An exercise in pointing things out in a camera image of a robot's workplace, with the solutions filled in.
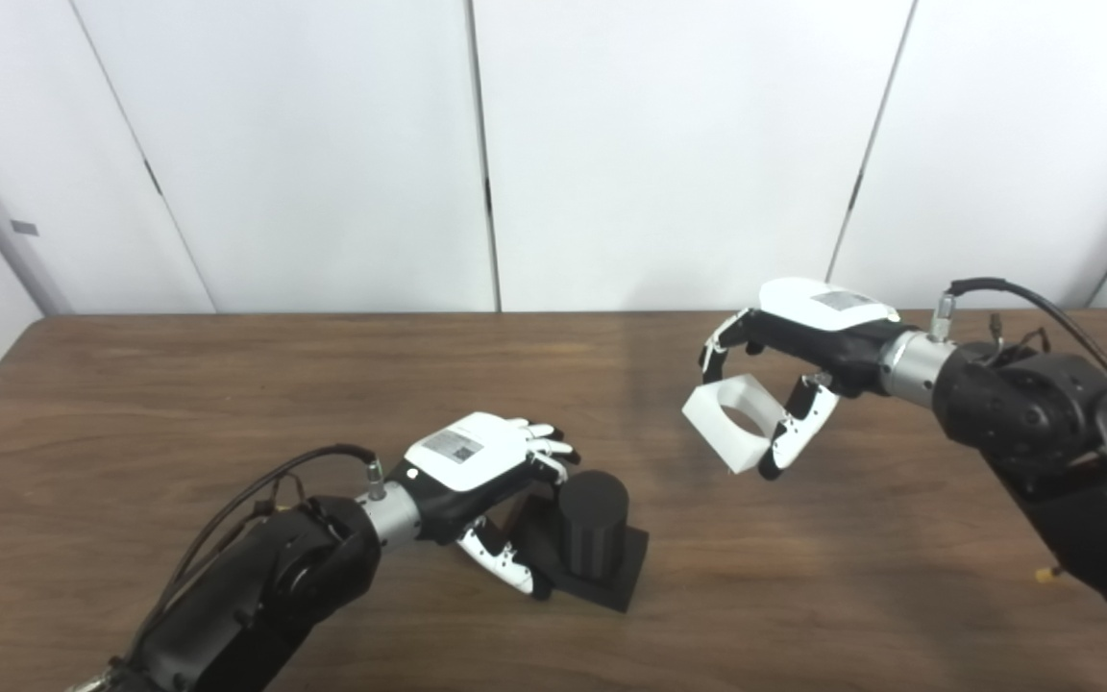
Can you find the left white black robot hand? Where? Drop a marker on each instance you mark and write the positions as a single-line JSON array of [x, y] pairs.
[[467, 457]]

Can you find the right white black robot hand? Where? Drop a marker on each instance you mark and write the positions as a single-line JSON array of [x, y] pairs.
[[823, 327]]

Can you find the black peg with square base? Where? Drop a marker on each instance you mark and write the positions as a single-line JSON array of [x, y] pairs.
[[594, 524]]

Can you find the white square piece with hole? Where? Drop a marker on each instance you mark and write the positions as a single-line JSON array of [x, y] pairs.
[[707, 418]]

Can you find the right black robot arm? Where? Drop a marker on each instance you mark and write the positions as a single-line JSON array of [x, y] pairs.
[[1044, 423]]

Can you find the black panel seam clip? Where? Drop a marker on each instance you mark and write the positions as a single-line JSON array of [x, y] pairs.
[[152, 179], [489, 208]]

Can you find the small grey wall tag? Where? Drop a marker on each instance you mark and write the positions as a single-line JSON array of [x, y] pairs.
[[25, 229]]

